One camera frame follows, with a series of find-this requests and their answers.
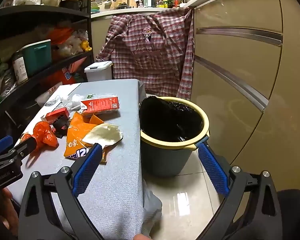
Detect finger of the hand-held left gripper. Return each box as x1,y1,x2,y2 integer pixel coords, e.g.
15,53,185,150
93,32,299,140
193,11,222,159
0,135,14,157
7,137,38,165

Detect wooden cutting board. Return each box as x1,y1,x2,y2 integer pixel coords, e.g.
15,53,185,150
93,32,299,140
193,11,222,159
112,0,137,8

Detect person's leg in dark pants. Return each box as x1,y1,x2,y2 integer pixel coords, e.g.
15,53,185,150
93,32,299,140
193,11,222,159
275,189,300,240

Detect grey bucket with yellow rim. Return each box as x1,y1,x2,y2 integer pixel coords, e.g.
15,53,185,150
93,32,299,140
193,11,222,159
139,95,211,177

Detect teal storage container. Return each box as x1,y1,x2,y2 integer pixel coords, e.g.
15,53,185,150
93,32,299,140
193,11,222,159
19,39,52,70

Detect black shelf rack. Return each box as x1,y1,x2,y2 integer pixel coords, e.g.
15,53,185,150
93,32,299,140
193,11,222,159
0,0,94,130

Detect dark jar with white label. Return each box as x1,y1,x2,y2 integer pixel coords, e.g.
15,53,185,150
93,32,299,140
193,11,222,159
12,51,29,85

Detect red plaid shirt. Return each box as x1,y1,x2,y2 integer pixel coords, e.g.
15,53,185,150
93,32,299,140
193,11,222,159
96,7,195,99

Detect black bin liner bag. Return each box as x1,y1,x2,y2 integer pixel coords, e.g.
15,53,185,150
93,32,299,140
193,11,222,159
139,95,204,142

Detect red and white milk carton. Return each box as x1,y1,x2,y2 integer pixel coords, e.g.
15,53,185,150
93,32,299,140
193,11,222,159
80,97,120,117

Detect clear plastic wrapper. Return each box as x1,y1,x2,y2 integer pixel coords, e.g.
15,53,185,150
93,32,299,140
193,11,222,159
61,94,84,112

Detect orange food package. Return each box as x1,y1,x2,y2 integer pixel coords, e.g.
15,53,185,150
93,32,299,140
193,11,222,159
44,56,88,85

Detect small red box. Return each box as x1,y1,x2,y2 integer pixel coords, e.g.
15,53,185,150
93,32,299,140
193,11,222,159
41,107,70,125

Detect cream paper wrapper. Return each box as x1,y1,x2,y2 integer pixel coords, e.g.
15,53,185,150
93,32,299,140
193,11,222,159
82,123,123,148

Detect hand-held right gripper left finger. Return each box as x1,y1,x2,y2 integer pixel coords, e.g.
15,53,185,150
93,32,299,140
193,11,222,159
17,143,105,240

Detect black cooking pot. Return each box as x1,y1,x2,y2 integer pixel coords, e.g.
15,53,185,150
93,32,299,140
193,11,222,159
60,0,83,11

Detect orange shopping bag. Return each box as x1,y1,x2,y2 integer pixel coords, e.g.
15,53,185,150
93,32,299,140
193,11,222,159
46,27,74,45

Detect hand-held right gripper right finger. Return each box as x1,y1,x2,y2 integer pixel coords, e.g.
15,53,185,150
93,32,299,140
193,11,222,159
197,142,283,240

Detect grey table cloth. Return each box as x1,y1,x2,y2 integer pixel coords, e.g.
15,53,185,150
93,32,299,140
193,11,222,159
5,79,163,240

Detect orange plastic bag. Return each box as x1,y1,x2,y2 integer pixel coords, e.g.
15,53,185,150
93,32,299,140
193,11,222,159
21,121,59,155

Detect black and red wrapper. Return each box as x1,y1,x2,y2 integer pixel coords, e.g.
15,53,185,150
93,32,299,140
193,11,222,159
51,116,70,138

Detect person's left hand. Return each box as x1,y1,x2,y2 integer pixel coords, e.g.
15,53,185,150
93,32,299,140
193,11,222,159
0,188,18,236

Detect yellow small item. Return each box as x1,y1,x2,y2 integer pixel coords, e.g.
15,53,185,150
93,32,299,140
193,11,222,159
80,40,92,52

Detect small white lidded bin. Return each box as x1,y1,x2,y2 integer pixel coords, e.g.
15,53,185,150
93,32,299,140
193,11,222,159
84,60,113,82

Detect orange noodle wrapper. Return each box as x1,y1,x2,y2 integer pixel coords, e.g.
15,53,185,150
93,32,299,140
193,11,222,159
64,112,108,165

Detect clear plastic food bags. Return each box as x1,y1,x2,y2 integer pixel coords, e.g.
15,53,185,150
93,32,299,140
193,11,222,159
0,52,17,105

